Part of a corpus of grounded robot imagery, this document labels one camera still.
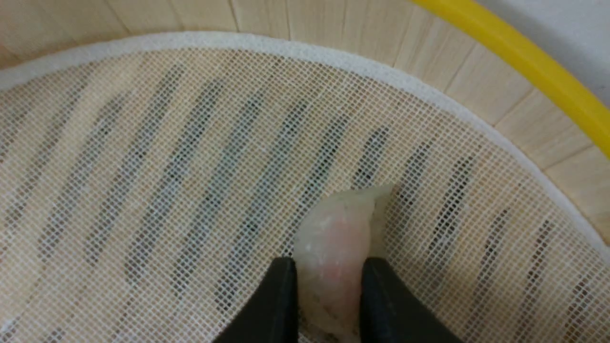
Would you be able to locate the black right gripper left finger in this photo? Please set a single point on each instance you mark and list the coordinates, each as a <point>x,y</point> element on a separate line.
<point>271,313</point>

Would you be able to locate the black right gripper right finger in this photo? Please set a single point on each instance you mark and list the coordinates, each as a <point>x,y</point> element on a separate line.
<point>391,313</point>

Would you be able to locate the pink dumpling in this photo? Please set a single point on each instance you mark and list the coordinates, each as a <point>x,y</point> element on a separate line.
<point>331,245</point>

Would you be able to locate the white mesh steamer liner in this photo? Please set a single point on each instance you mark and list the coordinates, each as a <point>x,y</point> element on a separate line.
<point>147,183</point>

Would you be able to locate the bamboo steamer basket yellow rim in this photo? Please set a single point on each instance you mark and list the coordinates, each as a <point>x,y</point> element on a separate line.
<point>458,46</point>

